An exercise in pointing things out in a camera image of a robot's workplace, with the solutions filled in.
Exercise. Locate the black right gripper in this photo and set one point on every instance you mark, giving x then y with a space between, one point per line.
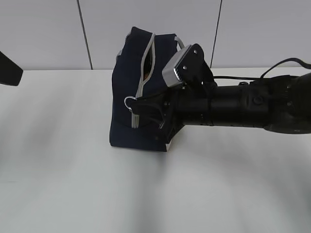
173 109

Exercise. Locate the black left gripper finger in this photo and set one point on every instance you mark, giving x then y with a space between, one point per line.
10 72

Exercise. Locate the navy blue lunch bag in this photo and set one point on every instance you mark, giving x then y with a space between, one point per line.
142 52

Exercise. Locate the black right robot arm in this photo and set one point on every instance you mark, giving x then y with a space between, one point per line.
279 104

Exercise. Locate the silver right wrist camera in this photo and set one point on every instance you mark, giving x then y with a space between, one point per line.
187 66

